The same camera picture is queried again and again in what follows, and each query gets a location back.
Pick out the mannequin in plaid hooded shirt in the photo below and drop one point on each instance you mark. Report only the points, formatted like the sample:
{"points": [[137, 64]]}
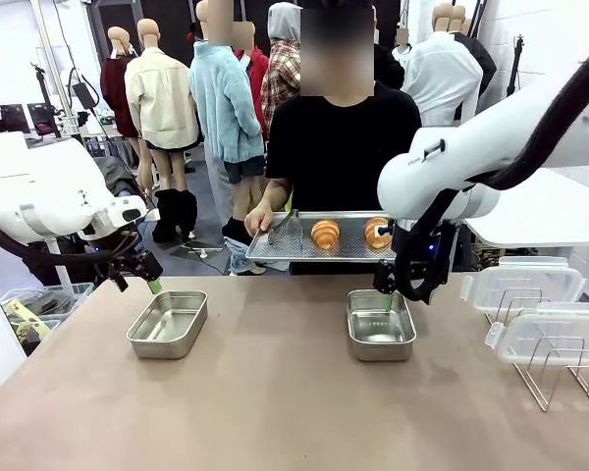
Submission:
{"points": [[280, 73]]}

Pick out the yellow printed bag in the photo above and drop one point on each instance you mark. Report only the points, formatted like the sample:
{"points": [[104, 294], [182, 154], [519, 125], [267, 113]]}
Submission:
{"points": [[27, 319]]}

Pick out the black power adapter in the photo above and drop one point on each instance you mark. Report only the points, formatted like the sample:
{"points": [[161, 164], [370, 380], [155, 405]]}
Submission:
{"points": [[86, 93]]}

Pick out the clear plastic storage bin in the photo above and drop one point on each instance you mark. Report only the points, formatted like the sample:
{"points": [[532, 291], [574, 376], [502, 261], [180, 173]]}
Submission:
{"points": [[54, 292]]}

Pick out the crumpled blue jeans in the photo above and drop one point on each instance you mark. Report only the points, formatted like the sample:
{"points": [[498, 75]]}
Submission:
{"points": [[240, 257]]}

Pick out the mannequin in light-blue fleece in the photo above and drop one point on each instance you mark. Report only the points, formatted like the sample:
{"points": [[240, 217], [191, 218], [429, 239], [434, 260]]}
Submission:
{"points": [[226, 108]]}

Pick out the metal serving tongs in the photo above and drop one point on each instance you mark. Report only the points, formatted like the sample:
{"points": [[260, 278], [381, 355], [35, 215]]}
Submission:
{"points": [[294, 228]]}

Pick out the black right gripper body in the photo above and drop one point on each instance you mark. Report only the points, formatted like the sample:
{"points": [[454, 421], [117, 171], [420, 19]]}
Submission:
{"points": [[386, 277]]}

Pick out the green right gripper finger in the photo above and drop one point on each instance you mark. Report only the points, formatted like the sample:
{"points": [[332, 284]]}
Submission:
{"points": [[385, 301], [390, 300]]}

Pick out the dark grey cloth pile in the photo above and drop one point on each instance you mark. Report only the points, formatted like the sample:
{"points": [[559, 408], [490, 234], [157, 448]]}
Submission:
{"points": [[120, 174]]}

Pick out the clear plastic clip lid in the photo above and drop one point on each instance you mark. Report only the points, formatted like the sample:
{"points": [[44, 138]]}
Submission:
{"points": [[554, 333], [525, 282]]}

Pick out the mannequin in burgundy coat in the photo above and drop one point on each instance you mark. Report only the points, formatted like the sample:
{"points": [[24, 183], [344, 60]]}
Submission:
{"points": [[115, 83]]}

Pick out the rectangular stainless steel container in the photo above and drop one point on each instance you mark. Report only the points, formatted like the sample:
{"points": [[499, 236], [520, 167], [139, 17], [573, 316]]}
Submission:
{"points": [[169, 326], [380, 333]]}

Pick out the mannequin in black jacket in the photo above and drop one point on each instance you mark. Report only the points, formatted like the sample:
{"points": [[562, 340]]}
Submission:
{"points": [[385, 64]]}

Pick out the golden brown croissant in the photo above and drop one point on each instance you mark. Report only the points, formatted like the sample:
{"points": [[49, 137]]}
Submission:
{"points": [[374, 234], [325, 234]]}

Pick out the white side table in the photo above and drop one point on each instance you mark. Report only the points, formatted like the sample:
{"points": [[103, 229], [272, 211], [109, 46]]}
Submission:
{"points": [[545, 216]]}

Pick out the person's right forearm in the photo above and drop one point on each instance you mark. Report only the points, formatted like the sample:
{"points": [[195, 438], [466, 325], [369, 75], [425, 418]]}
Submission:
{"points": [[275, 193]]}

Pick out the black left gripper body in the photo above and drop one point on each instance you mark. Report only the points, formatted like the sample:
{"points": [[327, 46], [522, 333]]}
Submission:
{"points": [[144, 265]]}

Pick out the slanted silver metal pole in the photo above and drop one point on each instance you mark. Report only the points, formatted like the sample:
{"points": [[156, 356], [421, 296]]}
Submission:
{"points": [[54, 64]]}

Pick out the person's right hand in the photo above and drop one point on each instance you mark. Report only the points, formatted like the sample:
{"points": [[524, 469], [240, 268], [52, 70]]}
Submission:
{"points": [[256, 221]]}

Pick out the person in black t-shirt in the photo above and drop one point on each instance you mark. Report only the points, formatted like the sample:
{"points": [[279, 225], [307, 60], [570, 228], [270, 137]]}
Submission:
{"points": [[341, 147]]}

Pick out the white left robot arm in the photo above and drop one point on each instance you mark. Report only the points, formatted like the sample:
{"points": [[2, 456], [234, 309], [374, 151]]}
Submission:
{"points": [[29, 186]]}

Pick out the green left gripper finger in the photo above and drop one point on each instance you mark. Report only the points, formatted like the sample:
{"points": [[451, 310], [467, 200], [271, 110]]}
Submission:
{"points": [[157, 285], [151, 288]]}

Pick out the mannequin in red jacket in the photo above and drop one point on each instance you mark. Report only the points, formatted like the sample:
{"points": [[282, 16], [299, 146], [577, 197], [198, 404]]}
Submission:
{"points": [[257, 68]]}

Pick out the mannequin in white shirt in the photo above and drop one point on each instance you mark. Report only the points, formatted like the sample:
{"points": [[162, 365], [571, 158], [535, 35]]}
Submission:
{"points": [[442, 73]]}

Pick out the perforated metal baking tray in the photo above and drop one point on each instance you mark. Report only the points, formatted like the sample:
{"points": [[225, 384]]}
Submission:
{"points": [[284, 252]]}

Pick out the mannequin in cream jacket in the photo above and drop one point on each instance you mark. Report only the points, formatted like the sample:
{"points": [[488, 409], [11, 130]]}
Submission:
{"points": [[159, 98]]}

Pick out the black tripod stand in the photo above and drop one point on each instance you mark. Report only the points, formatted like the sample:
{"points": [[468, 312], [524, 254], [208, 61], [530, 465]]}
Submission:
{"points": [[516, 64], [43, 93]]}

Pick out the mannequin in black coat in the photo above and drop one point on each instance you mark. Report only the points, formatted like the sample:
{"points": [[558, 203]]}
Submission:
{"points": [[486, 64]]}

